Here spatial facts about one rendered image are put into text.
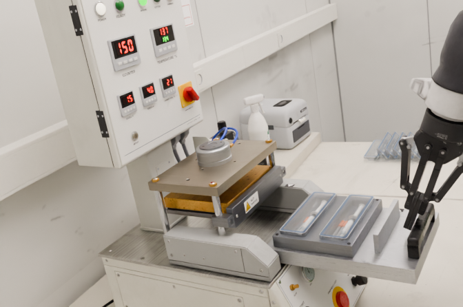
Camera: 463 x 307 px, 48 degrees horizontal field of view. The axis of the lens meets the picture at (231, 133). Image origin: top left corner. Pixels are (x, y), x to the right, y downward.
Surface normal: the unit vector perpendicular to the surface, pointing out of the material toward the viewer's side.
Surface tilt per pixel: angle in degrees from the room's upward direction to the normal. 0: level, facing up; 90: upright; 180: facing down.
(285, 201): 90
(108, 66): 90
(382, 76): 90
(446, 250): 0
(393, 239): 0
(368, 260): 0
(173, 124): 90
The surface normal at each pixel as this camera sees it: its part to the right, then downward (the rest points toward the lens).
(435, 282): -0.17, -0.94
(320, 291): 0.69, -0.39
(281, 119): -0.55, 0.27
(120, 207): 0.88, -0.01
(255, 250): 0.42, -0.71
